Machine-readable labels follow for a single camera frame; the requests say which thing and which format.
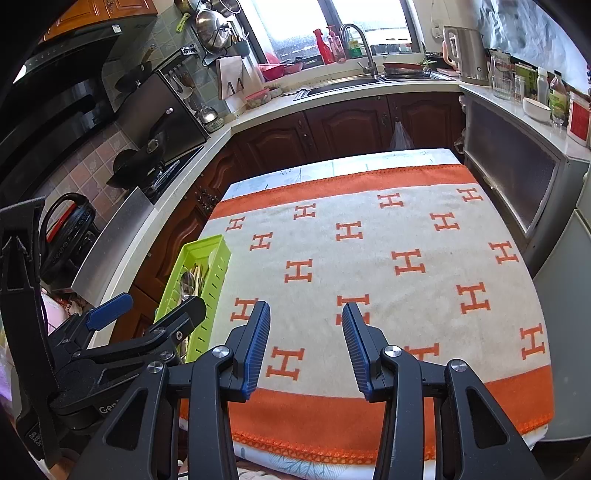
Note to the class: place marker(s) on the grey metal side panel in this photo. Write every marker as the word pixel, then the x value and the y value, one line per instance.
pixel 115 244

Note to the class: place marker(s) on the hanging steel pots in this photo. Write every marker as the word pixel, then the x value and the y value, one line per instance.
pixel 212 23

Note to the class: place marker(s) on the pink spray bottle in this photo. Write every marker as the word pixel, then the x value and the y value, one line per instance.
pixel 336 44

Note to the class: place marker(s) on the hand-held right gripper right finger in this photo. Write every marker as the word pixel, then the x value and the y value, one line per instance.
pixel 358 355

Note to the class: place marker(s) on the white cutting board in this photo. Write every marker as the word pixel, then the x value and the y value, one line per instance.
pixel 228 76

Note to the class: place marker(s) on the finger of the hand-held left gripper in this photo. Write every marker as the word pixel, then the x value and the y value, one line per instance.
pixel 111 307
pixel 184 316

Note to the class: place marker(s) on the red spray bottle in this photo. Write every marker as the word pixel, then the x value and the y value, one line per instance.
pixel 323 46

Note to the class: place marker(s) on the black wok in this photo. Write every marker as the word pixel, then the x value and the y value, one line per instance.
pixel 127 168

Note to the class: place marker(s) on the red pan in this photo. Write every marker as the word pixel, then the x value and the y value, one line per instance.
pixel 404 68

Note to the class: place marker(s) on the steel electric kettle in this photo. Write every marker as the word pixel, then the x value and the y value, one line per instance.
pixel 466 55

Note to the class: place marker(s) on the green dish soap bottle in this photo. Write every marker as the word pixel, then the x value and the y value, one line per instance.
pixel 354 48

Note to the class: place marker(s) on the grey frosted-door cabinet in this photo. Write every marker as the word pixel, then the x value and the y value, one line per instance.
pixel 508 161

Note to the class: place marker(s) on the pink plastic basin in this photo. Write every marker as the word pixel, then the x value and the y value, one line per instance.
pixel 272 71

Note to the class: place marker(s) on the black range hood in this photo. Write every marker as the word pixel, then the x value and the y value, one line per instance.
pixel 60 92

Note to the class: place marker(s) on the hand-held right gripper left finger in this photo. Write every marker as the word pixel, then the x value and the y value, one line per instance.
pixel 258 350

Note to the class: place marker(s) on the small steel lidded pot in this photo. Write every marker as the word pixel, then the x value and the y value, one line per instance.
pixel 210 120

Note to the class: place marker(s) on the steel stove splash panel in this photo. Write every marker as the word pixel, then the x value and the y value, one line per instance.
pixel 184 106

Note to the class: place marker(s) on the red box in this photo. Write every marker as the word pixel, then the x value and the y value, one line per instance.
pixel 579 115

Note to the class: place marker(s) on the black gas stove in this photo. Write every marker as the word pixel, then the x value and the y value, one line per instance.
pixel 175 170

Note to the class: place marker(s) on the green label bottle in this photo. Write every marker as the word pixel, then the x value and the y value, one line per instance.
pixel 558 99

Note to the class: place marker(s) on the black rice cooker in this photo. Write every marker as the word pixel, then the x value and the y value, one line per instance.
pixel 64 230

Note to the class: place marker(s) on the green plastic utensil tray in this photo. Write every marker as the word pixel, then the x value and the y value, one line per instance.
pixel 219 267

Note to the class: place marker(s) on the white plastic bag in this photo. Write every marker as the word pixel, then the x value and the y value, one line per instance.
pixel 399 136

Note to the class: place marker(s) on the kitchen window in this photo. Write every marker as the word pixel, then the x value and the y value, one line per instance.
pixel 295 27

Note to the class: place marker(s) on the chrome kitchen faucet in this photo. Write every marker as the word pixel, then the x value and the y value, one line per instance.
pixel 358 46

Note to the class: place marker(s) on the glass pitcher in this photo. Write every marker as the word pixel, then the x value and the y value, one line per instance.
pixel 501 78

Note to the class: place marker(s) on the orange and beige printed blanket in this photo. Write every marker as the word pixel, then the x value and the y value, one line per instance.
pixel 369 277

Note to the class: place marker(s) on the steel kitchen sink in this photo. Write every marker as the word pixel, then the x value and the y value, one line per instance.
pixel 337 85

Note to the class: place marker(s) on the white ceramic bowl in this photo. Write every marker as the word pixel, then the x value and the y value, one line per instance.
pixel 535 110

